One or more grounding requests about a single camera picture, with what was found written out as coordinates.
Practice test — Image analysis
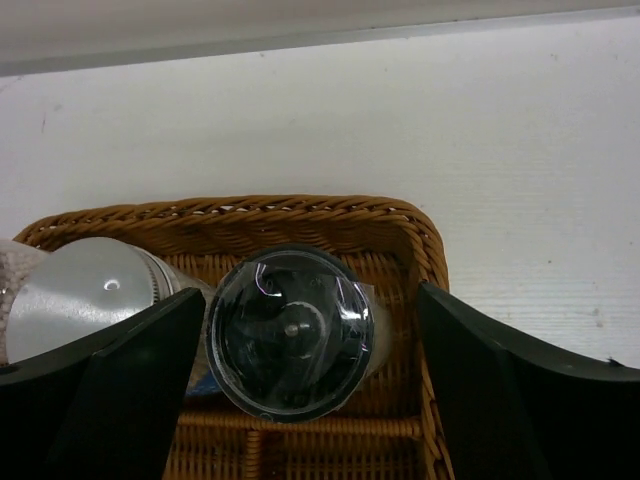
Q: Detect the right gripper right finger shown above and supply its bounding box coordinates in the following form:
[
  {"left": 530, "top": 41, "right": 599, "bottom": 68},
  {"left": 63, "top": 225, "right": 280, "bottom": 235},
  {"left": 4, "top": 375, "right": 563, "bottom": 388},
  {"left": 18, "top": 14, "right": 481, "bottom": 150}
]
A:
[{"left": 417, "top": 282, "right": 639, "bottom": 479}]

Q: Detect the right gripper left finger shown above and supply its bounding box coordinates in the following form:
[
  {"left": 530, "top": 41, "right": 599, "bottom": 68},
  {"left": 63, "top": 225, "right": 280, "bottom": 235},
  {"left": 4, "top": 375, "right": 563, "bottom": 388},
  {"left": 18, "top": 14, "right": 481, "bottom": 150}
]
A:
[{"left": 1, "top": 288, "right": 205, "bottom": 479}]

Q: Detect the silver lid blue label jar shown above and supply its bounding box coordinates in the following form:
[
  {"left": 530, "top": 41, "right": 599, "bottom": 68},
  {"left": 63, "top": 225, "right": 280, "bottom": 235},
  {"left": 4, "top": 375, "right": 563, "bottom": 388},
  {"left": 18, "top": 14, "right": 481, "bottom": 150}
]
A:
[{"left": 0, "top": 239, "right": 48, "bottom": 366}]

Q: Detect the grey lid grinder bottle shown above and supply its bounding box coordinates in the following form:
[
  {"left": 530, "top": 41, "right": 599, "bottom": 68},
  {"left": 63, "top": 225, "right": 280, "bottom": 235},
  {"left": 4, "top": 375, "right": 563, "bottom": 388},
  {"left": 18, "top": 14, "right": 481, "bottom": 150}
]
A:
[{"left": 206, "top": 244, "right": 393, "bottom": 423}]

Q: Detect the brown wicker divided tray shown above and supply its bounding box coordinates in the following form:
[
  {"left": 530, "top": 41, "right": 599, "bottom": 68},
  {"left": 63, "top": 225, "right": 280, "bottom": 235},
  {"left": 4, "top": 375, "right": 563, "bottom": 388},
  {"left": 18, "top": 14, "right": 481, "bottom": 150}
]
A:
[{"left": 17, "top": 195, "right": 453, "bottom": 479}]

